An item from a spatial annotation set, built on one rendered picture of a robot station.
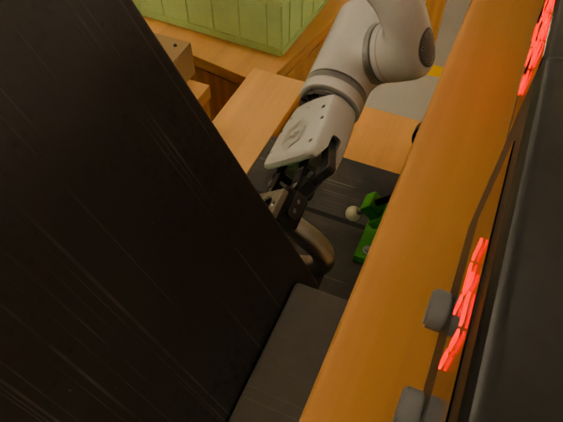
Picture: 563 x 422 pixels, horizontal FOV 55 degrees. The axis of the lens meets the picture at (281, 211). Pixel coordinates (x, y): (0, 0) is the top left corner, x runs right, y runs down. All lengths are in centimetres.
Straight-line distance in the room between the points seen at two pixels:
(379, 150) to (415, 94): 162
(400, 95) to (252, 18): 135
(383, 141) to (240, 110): 32
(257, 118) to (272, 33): 40
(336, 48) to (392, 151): 50
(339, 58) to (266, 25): 84
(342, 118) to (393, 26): 12
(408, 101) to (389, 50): 205
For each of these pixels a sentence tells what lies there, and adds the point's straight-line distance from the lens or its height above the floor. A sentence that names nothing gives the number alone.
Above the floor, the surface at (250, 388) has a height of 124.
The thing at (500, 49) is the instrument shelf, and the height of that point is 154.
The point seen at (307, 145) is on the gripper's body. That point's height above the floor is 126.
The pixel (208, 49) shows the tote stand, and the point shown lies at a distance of 162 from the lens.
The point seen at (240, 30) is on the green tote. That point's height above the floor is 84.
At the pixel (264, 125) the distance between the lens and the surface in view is 120.
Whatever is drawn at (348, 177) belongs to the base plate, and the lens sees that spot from 109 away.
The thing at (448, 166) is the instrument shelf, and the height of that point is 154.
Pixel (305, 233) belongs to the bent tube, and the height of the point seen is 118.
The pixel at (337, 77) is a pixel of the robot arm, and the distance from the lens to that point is 70.
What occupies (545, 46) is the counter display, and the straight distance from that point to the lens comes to 22.
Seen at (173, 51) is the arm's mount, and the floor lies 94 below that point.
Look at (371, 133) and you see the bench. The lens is 122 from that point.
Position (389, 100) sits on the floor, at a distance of 273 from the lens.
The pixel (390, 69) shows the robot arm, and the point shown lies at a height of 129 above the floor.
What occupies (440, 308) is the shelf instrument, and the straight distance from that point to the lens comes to 16.
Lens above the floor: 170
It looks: 51 degrees down
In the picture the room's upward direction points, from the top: straight up
